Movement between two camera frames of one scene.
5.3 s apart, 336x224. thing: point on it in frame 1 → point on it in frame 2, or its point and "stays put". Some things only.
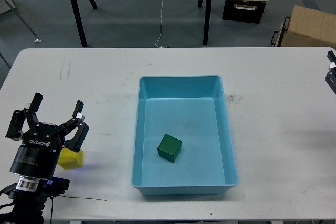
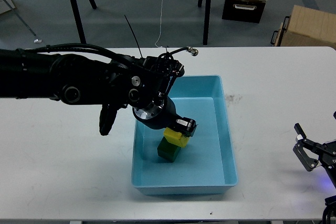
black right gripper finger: (331, 77) → (326, 153)
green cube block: (169, 148) stays put
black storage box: (245, 11) stays put
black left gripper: (38, 156) → (162, 115)
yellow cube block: (69, 159) → (176, 137)
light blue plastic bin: (193, 109) stays put
